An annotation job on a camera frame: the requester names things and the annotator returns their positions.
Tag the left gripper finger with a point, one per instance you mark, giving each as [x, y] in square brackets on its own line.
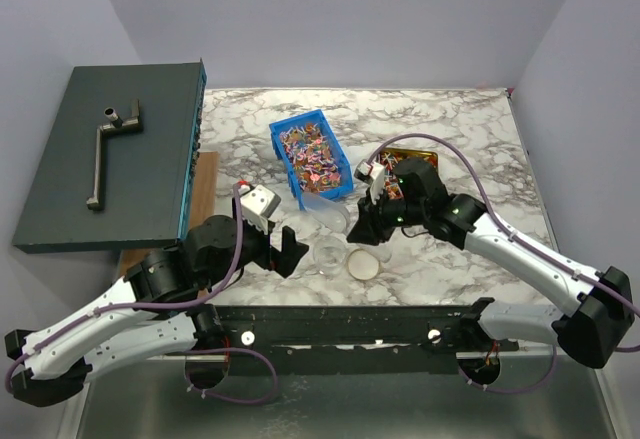
[270, 231]
[291, 253]

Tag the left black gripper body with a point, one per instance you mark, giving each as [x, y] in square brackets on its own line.
[255, 246]

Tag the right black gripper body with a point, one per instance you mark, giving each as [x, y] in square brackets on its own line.
[375, 222]

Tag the round jar lid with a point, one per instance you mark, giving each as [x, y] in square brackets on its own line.
[362, 265]

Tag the clear glass jar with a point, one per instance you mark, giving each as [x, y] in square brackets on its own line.
[329, 255]

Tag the metal candy tin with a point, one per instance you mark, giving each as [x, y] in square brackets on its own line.
[390, 157]

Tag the blue candy bin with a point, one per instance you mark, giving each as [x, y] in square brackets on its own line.
[313, 158]

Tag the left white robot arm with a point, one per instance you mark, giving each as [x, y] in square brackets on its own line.
[160, 306]

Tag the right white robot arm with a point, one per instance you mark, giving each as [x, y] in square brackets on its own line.
[590, 311]

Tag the wooden board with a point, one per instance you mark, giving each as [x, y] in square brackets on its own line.
[201, 206]

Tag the dark grey box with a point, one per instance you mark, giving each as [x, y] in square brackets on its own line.
[118, 168]

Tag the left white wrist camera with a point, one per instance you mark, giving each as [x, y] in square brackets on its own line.
[258, 203]

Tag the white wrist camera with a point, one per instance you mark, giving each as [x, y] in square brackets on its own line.
[373, 174]
[258, 203]

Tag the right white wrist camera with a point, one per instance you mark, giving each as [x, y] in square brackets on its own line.
[373, 174]

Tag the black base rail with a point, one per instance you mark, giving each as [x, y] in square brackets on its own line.
[344, 340]

